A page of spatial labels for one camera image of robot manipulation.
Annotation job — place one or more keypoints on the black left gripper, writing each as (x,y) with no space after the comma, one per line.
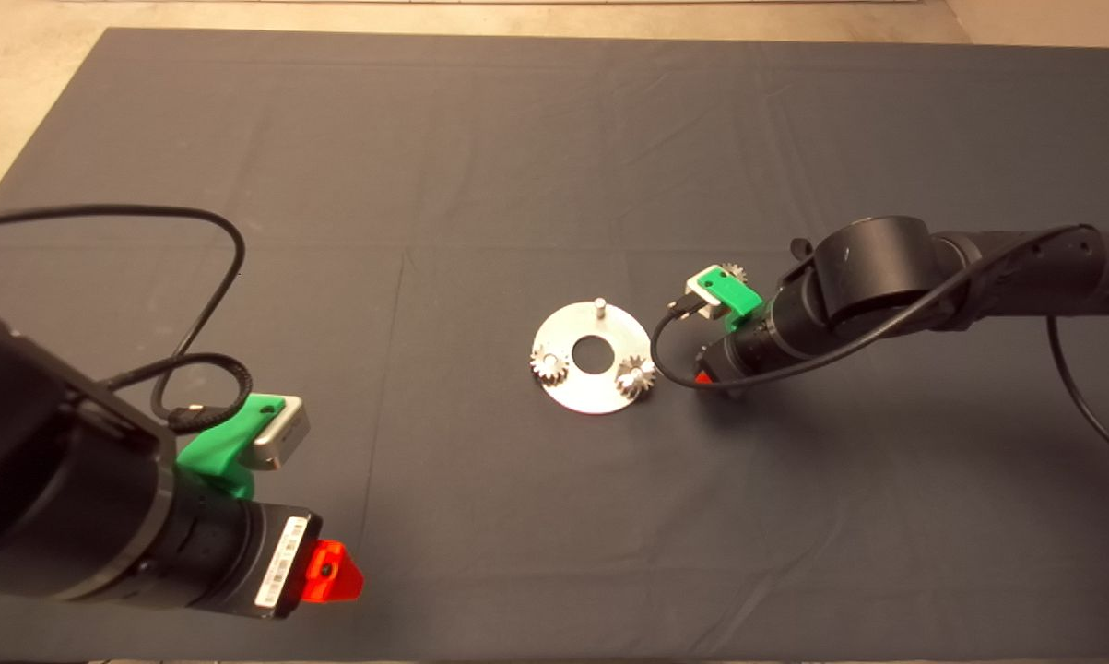
(236,553)

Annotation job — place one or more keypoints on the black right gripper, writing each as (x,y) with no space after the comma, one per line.
(738,360)

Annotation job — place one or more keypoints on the small dark steel gear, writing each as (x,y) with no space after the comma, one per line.
(737,272)

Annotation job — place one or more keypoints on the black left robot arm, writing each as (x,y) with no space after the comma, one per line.
(47,480)

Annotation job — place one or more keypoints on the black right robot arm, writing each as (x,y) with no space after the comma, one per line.
(886,267)

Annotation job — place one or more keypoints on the round metal plate with hole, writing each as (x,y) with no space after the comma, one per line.
(591,392)

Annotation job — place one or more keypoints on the dark grey table cloth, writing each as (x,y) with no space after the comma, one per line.
(794,553)

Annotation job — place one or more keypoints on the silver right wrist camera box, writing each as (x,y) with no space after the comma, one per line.
(701,293)

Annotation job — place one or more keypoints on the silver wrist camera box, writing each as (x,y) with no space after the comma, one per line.
(279,435)
(701,293)

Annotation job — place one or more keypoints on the green right camera mount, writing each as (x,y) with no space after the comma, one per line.
(734,295)

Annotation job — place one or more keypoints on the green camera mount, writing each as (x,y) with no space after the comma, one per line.
(218,447)
(734,295)

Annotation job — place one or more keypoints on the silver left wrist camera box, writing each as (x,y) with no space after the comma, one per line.
(279,435)

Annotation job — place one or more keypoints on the green left camera mount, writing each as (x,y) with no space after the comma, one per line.
(218,447)

